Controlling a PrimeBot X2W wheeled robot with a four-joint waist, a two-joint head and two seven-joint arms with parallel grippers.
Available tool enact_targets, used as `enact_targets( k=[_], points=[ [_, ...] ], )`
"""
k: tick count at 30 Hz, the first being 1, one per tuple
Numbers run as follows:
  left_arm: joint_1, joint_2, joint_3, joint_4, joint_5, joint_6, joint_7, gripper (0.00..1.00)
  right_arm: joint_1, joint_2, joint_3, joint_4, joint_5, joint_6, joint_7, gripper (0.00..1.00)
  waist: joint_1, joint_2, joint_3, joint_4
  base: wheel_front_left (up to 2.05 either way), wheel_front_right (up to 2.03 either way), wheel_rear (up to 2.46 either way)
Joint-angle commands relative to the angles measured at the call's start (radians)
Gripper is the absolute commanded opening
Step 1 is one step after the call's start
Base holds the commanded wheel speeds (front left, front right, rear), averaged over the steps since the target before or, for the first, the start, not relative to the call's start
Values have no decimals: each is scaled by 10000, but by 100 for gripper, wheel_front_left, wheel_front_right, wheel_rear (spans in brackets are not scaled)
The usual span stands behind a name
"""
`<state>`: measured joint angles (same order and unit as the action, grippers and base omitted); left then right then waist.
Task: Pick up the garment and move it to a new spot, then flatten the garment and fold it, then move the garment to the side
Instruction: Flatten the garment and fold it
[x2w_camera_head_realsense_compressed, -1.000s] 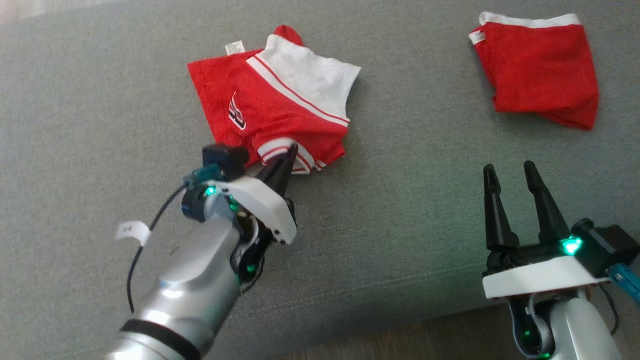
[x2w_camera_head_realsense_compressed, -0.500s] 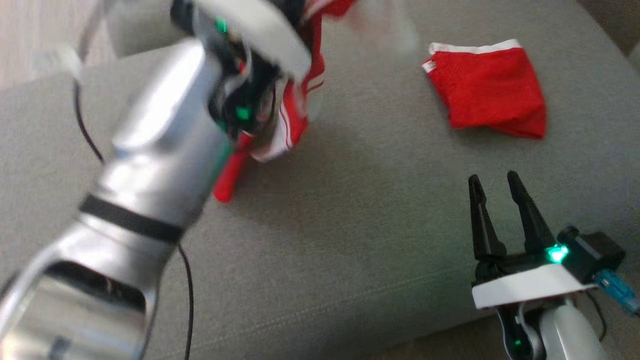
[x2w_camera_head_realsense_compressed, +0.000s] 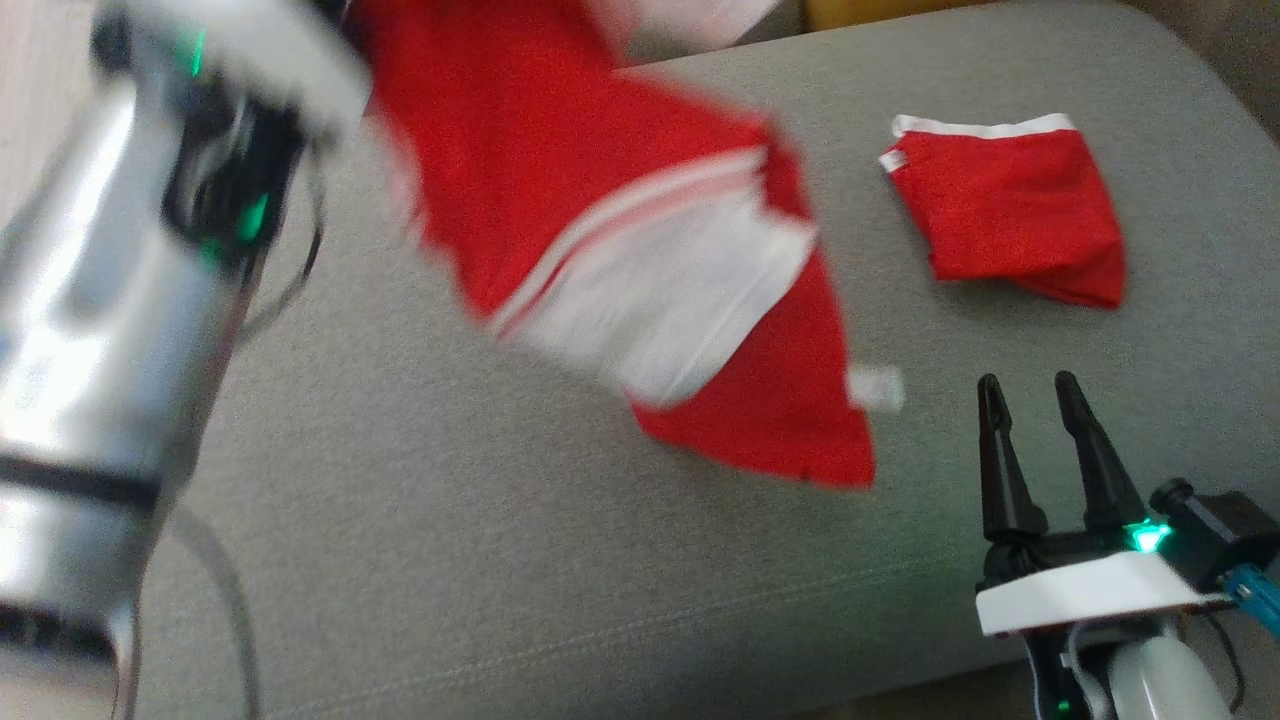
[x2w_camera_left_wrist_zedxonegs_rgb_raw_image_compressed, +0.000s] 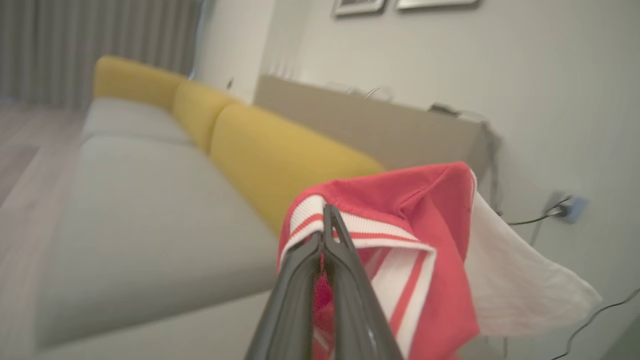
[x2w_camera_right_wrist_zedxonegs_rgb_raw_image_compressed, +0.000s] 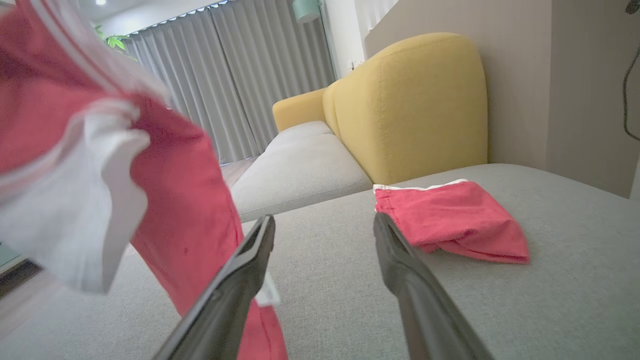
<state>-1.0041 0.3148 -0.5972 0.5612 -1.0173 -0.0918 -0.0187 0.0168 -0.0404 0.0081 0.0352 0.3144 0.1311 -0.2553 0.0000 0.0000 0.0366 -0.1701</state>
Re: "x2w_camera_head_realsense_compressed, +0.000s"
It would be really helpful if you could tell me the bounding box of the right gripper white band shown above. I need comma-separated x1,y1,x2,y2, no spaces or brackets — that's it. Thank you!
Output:
973,371,1231,641

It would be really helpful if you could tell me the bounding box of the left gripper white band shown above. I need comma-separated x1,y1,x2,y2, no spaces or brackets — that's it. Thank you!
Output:
95,0,376,141

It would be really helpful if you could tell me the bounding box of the red white basketball jersey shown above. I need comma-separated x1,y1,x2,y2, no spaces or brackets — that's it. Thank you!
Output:
345,0,906,491

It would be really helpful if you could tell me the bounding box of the red shorts white stripe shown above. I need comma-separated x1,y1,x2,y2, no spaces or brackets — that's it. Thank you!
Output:
878,112,1128,311

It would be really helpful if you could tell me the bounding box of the yellow cushion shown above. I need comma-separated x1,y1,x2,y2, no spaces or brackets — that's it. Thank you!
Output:
805,0,991,31

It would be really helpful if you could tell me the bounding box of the grey fabric sofa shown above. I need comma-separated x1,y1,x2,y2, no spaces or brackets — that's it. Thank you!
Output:
0,0,1280,720

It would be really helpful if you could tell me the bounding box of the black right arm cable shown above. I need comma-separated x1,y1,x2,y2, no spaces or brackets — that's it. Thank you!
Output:
1195,610,1248,716

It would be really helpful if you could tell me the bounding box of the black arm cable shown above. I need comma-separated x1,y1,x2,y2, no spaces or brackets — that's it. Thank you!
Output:
125,170,326,720
1195,610,1248,716

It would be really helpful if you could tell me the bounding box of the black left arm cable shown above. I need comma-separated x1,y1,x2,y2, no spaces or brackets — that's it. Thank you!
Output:
125,170,326,720

